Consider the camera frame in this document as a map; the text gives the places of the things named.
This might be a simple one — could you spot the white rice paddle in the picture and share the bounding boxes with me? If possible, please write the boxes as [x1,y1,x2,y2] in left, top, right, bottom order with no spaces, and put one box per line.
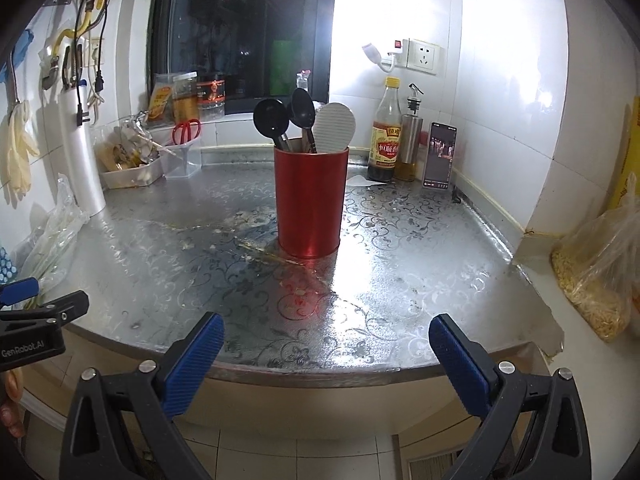
[311,102,357,154]

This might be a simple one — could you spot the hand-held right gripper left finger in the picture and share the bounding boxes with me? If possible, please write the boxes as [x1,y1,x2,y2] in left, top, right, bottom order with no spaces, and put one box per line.
[59,311,226,480]

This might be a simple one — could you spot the black smartphone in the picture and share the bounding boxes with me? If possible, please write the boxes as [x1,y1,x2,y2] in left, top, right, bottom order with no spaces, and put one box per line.
[422,121,459,190]

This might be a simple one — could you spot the floor grate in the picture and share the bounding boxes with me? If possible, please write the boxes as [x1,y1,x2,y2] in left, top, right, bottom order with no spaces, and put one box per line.
[405,452,466,480]

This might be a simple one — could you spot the red metal utensil holder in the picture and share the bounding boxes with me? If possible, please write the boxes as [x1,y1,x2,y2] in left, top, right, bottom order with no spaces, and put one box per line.
[273,146,350,260]

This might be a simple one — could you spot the yellow snack packets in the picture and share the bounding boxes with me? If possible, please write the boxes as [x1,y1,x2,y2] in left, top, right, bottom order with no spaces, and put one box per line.
[99,139,146,171]

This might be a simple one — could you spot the white pipe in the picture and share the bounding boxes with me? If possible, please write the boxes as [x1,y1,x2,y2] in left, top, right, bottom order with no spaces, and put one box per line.
[57,87,107,214]

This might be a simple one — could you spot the clear plastic jar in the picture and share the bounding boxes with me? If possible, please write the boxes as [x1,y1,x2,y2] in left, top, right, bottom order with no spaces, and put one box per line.
[172,72,200,124]

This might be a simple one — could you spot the blue dotted cloth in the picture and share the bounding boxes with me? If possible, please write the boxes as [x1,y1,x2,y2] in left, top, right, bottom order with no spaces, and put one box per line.
[0,245,16,286]

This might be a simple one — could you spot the white wall socket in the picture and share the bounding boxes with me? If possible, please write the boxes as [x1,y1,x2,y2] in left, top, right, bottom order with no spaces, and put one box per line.
[407,38,441,76]

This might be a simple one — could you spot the red-handled scissors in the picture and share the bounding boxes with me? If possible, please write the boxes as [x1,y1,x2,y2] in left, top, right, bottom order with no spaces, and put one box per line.
[172,118,203,147]

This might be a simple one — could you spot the crumpled silver foil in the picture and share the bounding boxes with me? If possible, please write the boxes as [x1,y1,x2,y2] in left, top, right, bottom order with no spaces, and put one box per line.
[117,112,156,146]

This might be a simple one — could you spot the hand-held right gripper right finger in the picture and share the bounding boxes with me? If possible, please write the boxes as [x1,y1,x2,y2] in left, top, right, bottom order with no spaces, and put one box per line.
[428,313,593,480]

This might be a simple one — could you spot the person's left hand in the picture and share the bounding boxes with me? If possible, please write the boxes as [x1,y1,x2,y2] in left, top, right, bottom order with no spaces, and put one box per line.
[0,370,27,439]

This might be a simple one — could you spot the flexible metal hose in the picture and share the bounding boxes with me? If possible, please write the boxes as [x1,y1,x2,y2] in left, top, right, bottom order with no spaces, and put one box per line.
[55,0,109,89]

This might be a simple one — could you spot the dark window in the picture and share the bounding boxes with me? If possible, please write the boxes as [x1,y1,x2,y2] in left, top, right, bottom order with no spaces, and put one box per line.
[147,0,341,116]

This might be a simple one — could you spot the cream rubber glove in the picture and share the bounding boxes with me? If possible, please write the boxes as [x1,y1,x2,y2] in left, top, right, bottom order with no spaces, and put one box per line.
[4,110,31,196]
[15,101,41,159]

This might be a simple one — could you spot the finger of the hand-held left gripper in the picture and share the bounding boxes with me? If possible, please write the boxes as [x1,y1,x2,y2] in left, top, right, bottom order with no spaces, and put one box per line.
[0,277,40,307]
[0,290,90,332]

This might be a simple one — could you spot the yellow package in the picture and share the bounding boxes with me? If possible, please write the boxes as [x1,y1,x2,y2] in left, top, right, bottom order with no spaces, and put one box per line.
[607,105,640,211]

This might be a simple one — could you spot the vinegar bottle yellow cap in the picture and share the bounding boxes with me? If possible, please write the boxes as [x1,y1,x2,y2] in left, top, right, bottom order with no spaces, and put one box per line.
[366,77,404,184]

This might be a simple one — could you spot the clear box yellow label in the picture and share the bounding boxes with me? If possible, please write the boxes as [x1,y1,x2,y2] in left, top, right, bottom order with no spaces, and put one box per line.
[150,74,176,129]

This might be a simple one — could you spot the steel oil dispenser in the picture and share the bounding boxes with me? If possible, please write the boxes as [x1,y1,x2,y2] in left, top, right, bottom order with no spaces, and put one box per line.
[395,83,425,182]

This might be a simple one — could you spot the clear plastic bag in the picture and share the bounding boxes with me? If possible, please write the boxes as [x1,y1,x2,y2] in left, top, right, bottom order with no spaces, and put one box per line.
[10,175,91,311]

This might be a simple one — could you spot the black measuring spoon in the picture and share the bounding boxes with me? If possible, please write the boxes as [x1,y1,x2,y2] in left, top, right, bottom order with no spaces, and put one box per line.
[252,98,291,152]
[289,88,319,154]

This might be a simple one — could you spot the bag of grains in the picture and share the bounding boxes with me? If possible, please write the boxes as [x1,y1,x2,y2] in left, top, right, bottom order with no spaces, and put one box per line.
[551,205,640,344]

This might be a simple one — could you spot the wooden stick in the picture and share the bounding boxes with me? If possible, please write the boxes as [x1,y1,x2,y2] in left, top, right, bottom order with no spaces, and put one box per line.
[142,135,176,159]

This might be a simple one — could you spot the clear plastic scissors holder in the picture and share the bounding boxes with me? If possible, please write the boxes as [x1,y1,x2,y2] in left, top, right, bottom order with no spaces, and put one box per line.
[160,140,204,179]

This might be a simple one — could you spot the white plastic tray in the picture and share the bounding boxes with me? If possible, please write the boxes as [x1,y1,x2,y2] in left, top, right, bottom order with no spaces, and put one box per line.
[98,152,166,190]

